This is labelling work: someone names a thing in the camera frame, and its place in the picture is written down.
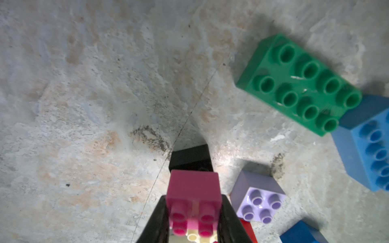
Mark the dark blue square lego brick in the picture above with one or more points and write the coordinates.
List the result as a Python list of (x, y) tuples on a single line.
[(302, 233)]

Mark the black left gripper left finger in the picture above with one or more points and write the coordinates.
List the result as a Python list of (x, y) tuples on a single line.
[(157, 229)]

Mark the red square lego brick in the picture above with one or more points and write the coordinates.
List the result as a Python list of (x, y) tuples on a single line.
[(249, 230)]

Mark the green long lego brick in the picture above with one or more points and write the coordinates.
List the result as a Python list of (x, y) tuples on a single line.
[(295, 83)]

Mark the cream square lego brick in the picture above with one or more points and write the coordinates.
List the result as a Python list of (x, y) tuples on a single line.
[(192, 236)]

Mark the magenta square lego brick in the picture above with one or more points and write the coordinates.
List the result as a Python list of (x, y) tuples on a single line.
[(194, 202)]

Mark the lilac square lego brick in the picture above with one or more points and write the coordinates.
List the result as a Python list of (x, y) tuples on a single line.
[(256, 197)]

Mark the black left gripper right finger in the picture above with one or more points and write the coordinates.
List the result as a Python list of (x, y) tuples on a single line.
[(230, 229)]

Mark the black square lego brick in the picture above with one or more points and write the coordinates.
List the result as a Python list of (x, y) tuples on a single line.
[(192, 159)]

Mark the light blue long lego brick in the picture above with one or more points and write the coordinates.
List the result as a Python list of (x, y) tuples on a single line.
[(362, 141)]

